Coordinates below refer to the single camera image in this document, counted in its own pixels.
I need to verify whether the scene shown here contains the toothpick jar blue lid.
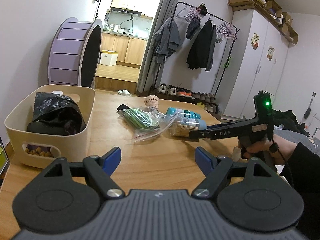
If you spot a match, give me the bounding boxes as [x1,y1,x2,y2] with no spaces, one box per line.
[170,117,208,138]

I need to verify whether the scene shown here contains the small translucent plastic cup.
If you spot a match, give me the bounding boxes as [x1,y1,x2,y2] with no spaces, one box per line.
[232,147,241,162]

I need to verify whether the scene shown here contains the clear bag with green contents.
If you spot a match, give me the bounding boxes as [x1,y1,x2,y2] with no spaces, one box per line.
[117,107,178,142]

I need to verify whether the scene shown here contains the person's right hand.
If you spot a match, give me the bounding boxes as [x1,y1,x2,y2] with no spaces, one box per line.
[243,134,297,165]

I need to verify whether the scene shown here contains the teal capped bottle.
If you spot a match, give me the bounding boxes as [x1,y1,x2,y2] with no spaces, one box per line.
[167,107,201,119]

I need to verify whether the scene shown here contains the cream plastic storage bin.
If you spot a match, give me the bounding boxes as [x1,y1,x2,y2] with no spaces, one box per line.
[4,85,95,168]

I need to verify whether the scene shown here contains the small black cloth item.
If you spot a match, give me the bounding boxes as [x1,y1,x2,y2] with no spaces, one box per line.
[117,104,130,111]

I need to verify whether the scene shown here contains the black plastic bag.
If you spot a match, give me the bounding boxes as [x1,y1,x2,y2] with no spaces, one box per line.
[27,92,86,136]

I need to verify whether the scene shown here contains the white wardrobe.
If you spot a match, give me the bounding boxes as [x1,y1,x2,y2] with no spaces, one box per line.
[219,9,289,119]

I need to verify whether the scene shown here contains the black hanging coat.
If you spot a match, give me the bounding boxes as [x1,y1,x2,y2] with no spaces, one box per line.
[187,20,217,72]

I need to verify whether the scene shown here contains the grey curtain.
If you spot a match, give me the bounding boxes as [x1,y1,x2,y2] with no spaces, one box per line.
[136,0,178,93]

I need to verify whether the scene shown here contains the white slipper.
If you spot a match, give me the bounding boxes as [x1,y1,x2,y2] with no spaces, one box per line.
[117,89,131,96]

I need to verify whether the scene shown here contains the grey hanging jacket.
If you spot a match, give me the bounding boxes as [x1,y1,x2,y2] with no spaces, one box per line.
[153,17,182,64]

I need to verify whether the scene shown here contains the black clothes rack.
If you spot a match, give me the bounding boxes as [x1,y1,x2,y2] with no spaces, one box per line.
[149,2,239,89]

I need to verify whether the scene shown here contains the white box on kitchen floor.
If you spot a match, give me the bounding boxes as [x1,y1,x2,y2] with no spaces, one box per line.
[100,50,118,66]

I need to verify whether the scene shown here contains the purple cat exercise wheel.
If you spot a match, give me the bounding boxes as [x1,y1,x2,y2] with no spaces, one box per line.
[48,17,103,88]

